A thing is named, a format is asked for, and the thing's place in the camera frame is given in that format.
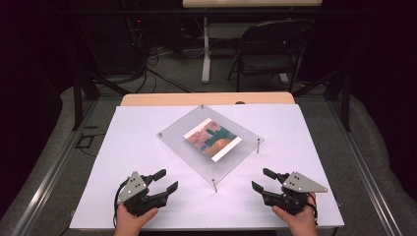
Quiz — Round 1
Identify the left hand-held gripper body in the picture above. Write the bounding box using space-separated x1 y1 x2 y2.
117 170 168 217

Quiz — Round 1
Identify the right hand-held gripper black cable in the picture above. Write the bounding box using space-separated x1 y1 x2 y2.
307 193 320 227

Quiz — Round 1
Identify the hand-held gripper black cable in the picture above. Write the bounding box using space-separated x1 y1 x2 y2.
307 193 320 227
112 178 131 229

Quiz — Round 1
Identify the person's left hand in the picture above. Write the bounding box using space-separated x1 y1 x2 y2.
113 204 159 236

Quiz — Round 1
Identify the black folding chair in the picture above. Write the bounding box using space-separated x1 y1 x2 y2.
227 19 316 92

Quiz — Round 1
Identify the painting print card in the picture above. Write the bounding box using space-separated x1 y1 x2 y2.
182 117 243 163

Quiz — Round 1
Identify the white-legged desk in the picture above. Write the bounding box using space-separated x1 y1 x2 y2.
182 0 324 85

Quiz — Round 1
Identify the bundle of black floor cables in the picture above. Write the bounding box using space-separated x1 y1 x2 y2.
97 45 198 94

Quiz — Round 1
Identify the person's right hand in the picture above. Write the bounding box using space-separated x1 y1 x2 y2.
271 193 319 236

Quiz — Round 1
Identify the white board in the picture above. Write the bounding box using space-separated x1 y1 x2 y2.
69 103 345 230

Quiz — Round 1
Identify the clear acrylic photo frame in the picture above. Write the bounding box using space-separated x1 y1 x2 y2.
156 104 266 194

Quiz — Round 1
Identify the black equipment rack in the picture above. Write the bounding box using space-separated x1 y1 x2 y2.
122 0 150 68

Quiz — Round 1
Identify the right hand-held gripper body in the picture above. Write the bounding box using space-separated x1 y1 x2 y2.
262 170 328 216

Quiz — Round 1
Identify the left hand-held gripper black cable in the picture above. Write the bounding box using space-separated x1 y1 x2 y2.
112 178 131 229

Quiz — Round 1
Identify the aluminium rail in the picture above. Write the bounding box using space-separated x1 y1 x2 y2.
11 99 99 236
328 97 402 236

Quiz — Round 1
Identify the black metal stand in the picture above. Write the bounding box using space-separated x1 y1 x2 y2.
292 70 352 132
72 70 131 132

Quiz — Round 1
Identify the wooden table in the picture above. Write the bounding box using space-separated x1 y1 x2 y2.
120 91 296 106

